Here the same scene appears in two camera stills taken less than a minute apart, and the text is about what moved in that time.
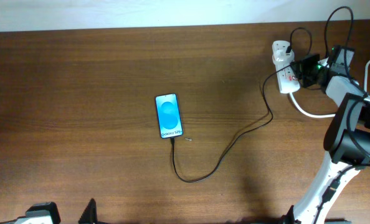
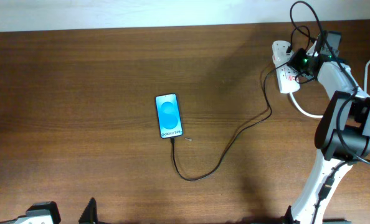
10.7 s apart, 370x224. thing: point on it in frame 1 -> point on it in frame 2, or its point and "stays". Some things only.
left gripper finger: (90, 214) stays
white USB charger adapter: (281, 57) stays
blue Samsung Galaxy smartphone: (168, 116) stays
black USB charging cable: (254, 127) -> (237, 137)
